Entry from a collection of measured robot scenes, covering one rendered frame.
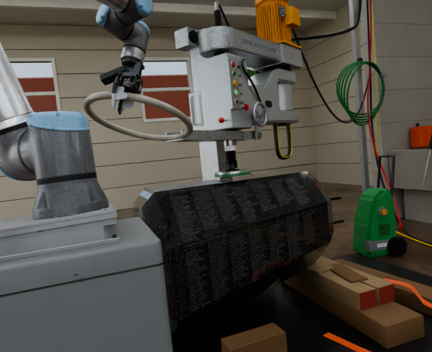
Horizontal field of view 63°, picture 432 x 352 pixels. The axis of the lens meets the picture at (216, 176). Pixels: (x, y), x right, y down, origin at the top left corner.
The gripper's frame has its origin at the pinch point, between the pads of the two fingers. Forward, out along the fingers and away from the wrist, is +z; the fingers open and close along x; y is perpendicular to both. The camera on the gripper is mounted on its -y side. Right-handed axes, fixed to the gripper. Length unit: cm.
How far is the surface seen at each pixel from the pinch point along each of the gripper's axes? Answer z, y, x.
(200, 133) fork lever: -12, 22, 49
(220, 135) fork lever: -17, 30, 63
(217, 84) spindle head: -46, 24, 59
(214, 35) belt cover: -69, 21, 48
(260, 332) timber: 81, 64, 73
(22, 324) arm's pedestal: 70, 16, -44
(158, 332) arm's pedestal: 69, 41, -30
